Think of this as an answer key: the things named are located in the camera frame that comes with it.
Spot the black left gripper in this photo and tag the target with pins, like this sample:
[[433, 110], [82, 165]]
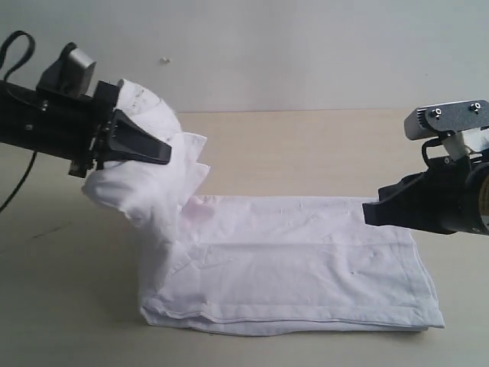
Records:
[[66, 127]]

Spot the white t-shirt red lettering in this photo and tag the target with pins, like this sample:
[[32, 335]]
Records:
[[255, 265]]

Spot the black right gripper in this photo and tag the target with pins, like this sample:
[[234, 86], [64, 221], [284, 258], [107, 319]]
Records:
[[449, 197]]

